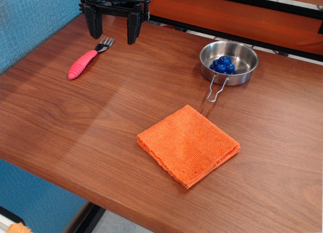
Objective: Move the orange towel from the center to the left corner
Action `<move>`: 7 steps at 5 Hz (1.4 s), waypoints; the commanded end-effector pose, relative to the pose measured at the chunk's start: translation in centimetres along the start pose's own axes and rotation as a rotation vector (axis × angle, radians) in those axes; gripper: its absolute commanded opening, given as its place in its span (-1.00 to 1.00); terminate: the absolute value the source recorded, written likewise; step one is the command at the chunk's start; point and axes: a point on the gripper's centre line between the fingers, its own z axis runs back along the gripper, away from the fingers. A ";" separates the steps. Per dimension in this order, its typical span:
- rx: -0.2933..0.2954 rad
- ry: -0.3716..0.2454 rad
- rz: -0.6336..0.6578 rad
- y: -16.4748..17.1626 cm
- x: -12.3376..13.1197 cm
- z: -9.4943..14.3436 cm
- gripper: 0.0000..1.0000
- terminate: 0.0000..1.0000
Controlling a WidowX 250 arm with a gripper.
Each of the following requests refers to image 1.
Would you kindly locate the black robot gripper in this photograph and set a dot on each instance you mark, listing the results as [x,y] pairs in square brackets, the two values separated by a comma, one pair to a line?
[136,10]

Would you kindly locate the table leg frame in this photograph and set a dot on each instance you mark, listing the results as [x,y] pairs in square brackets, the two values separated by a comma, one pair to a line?
[85,219]

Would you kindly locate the orange back panel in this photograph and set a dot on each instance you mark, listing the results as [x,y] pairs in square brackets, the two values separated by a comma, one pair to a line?
[234,18]

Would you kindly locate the red-handled fork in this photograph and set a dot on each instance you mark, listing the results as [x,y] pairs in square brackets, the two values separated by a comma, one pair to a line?
[81,63]

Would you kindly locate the small steel pan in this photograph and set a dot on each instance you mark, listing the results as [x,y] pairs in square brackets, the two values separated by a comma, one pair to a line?
[243,58]

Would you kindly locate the orange cloth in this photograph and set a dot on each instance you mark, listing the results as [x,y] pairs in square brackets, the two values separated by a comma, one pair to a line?
[187,145]

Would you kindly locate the orange object at corner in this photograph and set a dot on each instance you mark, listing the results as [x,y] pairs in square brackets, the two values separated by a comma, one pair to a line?
[18,228]

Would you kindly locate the blue toy grape bunch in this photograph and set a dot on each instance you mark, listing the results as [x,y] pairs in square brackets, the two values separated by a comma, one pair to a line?
[223,65]

